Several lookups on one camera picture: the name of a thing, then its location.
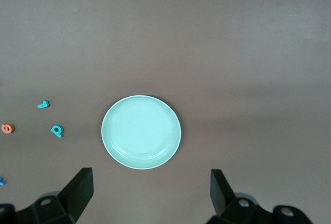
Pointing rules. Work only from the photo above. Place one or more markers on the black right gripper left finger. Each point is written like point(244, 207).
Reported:
point(77, 195)

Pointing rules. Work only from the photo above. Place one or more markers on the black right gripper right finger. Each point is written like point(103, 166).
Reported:
point(222, 198)

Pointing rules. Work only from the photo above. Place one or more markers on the teal foam letter p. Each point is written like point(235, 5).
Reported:
point(60, 134)

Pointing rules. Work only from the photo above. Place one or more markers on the teal foam letter l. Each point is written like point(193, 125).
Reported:
point(44, 104)

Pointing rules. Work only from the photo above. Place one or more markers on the orange foam letter e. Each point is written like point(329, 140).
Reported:
point(3, 128)

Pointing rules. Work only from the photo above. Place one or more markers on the blue foam letter x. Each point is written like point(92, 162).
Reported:
point(1, 181)

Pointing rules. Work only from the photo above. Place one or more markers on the pale green round plate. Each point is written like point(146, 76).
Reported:
point(141, 132)

